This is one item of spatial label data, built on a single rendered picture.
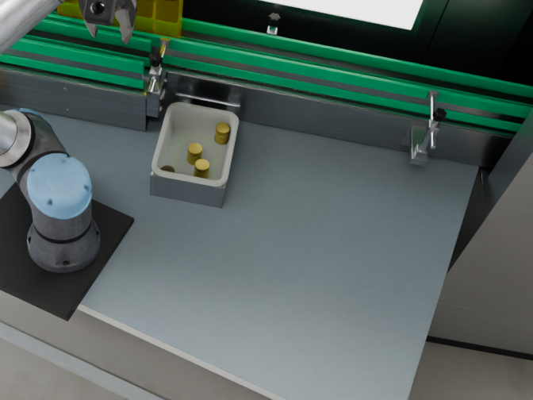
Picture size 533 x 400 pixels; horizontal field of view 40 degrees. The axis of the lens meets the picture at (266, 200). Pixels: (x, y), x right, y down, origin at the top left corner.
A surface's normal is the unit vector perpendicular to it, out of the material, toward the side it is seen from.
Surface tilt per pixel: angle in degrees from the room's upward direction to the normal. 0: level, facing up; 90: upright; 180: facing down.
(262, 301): 0
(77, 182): 7
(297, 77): 90
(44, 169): 7
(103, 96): 90
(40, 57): 90
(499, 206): 90
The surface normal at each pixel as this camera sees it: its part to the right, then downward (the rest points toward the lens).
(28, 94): -0.12, 0.80
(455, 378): 0.14, -0.57
